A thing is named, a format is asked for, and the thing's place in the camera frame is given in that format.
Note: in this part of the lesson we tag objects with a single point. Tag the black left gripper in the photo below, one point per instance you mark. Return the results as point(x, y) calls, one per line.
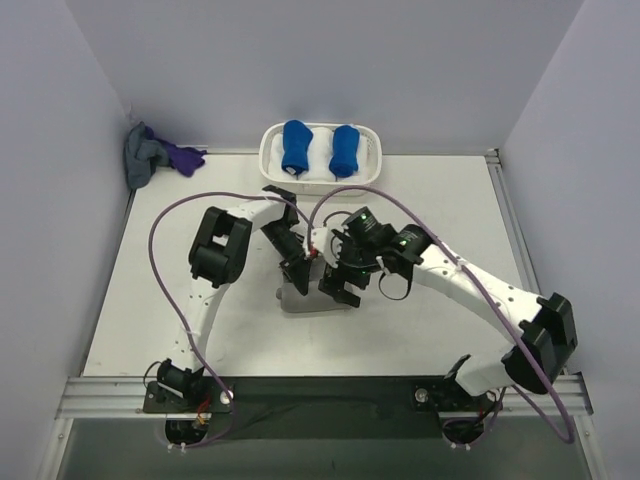
point(296, 263)

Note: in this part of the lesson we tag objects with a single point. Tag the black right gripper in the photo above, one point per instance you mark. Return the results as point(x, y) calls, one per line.
point(343, 275)

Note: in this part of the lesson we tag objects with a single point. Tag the grey towel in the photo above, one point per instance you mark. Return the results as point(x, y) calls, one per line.
point(292, 302)

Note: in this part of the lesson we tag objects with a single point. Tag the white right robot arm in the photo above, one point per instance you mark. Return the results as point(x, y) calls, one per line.
point(417, 257)

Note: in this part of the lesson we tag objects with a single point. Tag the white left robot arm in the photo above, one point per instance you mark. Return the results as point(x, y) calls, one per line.
point(217, 258)

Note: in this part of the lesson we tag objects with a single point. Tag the white plastic basket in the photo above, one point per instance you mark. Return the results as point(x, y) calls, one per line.
point(315, 189)

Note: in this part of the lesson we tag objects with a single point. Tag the right blue rolled towel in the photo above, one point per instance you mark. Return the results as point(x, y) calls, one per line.
point(345, 143)

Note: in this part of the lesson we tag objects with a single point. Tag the blue rolled towel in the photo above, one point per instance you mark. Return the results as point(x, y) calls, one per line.
point(345, 143)
point(295, 141)

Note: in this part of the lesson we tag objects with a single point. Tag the left blue rolled towel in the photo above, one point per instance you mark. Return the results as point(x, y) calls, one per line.
point(295, 141)

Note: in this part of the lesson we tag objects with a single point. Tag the purple cloth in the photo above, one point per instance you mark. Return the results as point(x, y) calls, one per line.
point(185, 160)

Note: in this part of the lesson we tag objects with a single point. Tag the blue grey cloth pile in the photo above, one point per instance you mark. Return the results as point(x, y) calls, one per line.
point(142, 155)

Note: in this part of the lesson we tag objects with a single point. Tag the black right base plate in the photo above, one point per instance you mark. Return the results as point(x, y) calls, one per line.
point(446, 395)

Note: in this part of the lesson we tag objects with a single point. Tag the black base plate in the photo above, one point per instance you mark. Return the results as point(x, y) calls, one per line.
point(205, 397)
point(446, 395)

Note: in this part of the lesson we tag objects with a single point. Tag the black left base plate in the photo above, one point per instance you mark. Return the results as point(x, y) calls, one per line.
point(205, 397)

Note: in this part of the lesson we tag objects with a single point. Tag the aluminium right side rail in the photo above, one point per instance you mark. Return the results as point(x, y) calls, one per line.
point(520, 240)

